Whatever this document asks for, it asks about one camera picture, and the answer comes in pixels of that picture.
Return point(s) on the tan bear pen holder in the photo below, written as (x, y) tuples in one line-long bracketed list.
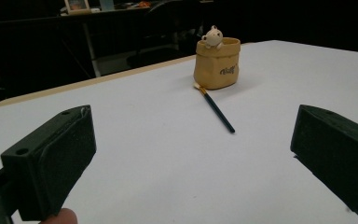
[(216, 67)]

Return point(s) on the pale blue box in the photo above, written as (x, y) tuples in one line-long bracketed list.
[(107, 4)]

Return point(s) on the orange object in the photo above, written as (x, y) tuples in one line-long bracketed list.
[(144, 4)]

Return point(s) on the framed picture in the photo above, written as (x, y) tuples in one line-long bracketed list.
[(77, 5)]

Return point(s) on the white metal stand leg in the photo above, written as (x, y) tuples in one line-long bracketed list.
[(91, 53)]

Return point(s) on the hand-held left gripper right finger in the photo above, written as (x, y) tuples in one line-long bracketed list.
[(338, 158)]

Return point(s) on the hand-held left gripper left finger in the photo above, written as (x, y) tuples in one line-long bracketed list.
[(52, 161)]

